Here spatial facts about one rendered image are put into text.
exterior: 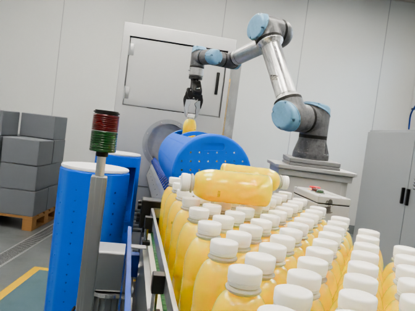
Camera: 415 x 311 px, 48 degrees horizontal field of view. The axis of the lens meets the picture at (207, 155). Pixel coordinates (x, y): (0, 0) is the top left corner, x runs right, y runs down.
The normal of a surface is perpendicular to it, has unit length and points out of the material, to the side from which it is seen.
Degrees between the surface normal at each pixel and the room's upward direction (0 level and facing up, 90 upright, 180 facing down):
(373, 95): 90
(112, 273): 90
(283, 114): 99
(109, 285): 90
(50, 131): 90
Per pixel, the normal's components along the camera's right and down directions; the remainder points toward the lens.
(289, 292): 0.13, -0.99
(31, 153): -0.04, 0.05
